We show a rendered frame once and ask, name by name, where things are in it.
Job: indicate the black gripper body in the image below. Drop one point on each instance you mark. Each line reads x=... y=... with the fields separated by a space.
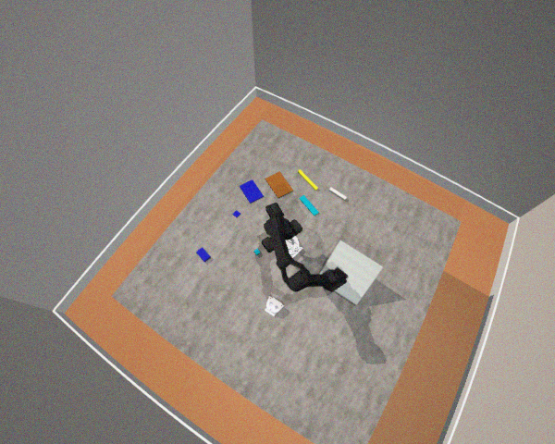
x=295 y=226

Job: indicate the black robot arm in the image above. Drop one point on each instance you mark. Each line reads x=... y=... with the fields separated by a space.
x=277 y=226

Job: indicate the orange flat plate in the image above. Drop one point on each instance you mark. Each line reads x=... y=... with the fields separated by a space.
x=278 y=184

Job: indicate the yellow flat bar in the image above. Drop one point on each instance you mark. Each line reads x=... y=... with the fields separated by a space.
x=308 y=180

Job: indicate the cyan flat bar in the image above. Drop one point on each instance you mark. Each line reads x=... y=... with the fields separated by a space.
x=309 y=205

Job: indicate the blue flat plate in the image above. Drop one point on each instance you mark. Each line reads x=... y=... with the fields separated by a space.
x=251 y=191

